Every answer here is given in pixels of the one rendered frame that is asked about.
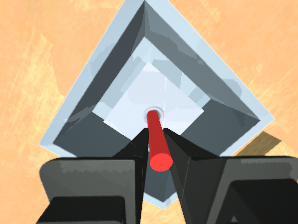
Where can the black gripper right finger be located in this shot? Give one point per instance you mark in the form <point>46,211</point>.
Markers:
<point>201,178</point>

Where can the red peg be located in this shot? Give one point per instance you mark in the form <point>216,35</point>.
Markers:
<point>160,157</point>

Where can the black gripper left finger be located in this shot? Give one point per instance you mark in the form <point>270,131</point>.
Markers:
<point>123,175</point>

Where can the white flat plate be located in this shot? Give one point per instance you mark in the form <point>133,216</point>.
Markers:
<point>152,90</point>

